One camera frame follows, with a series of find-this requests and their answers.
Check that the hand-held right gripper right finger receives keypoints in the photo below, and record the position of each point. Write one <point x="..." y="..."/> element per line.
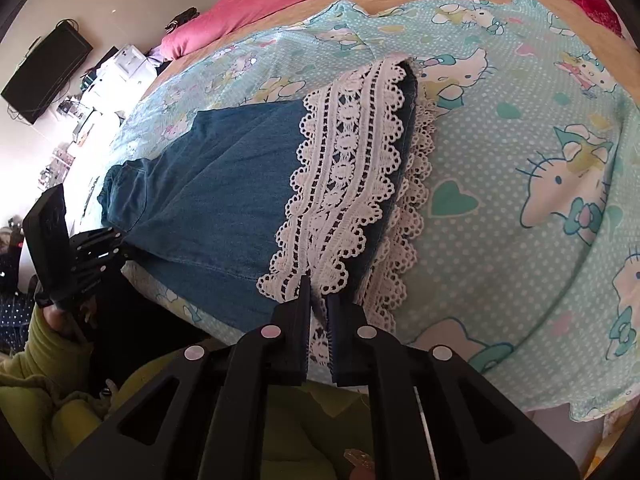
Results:
<point x="347" y="350"/>

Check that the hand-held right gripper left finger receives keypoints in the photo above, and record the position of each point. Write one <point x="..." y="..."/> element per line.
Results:
<point x="292" y="340"/>

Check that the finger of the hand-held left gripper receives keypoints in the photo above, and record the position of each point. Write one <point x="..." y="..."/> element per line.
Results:
<point x="100" y="240"/>
<point x="107" y="262"/>

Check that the blue denim pants lace trim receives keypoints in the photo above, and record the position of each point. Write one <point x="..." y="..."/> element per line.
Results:
<point x="225" y="190"/>

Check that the person's left forearm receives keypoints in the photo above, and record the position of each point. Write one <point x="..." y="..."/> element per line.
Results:
<point x="35" y="365"/>

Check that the person's left hand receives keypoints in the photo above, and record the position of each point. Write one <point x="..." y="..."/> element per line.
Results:
<point x="56" y="319"/>

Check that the dark polka dot cloth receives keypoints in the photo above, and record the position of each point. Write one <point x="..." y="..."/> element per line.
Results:
<point x="15" y="320"/>

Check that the white drawer cabinet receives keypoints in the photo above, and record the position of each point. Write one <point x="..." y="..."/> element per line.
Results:
<point x="122" y="70"/>

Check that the pale purple clothes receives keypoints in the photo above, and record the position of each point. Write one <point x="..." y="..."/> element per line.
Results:
<point x="159" y="54"/>

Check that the cartoon cat printed blanket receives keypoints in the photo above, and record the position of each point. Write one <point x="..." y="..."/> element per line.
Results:
<point x="500" y="170"/>

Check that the pile of clothes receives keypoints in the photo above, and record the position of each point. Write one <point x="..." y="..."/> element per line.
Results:
<point x="182" y="16"/>

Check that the red floral pillow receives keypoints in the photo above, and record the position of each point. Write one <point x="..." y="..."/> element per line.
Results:
<point x="595" y="7"/>

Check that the black wall television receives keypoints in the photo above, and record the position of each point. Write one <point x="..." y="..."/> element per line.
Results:
<point x="46" y="72"/>

